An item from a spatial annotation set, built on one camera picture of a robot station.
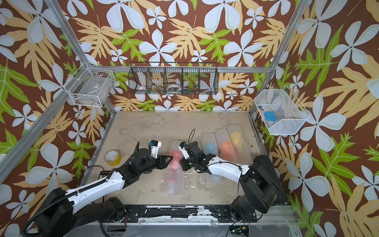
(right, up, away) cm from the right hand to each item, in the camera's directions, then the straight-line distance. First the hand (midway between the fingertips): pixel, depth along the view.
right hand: (179, 161), depth 86 cm
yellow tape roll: (-44, 0, +10) cm, 45 cm away
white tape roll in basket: (-5, +48, +12) cm, 50 cm away
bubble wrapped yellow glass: (+38, +9, +6) cm, 39 cm away
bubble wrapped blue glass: (+18, +9, +5) cm, 21 cm away
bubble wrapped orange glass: (+29, +5, +5) cm, 30 cm away
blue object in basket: (+52, +27, -3) cm, 58 cm away
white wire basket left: (-53, +44, +1) cm, 69 cm away
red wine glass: (-2, -1, -2) cm, 3 cm away
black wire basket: (+7, +53, +12) cm, 55 cm away
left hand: (-4, +4, -5) cm, 8 cm away
